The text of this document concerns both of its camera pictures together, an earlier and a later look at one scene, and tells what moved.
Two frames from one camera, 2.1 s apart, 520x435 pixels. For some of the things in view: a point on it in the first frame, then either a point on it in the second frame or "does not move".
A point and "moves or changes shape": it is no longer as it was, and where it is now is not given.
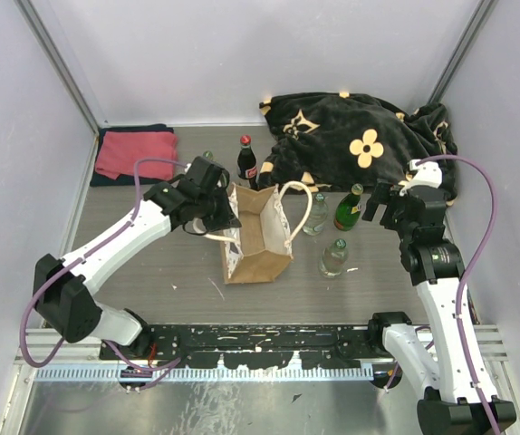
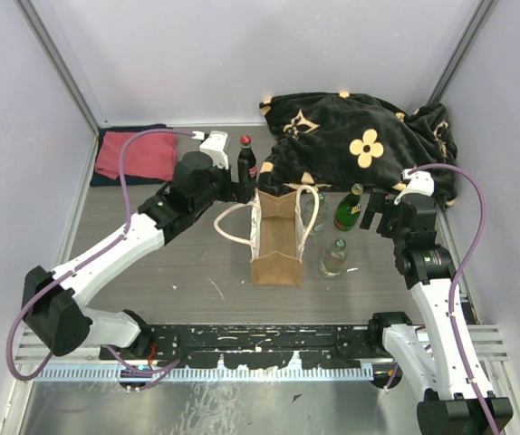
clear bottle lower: [333, 259] does not move
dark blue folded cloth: [99, 179] does not move
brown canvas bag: [259, 248] moves or changes shape
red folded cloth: [120, 150] does not move
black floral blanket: [334, 140] does not move
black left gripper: [228, 217] → [231, 194]
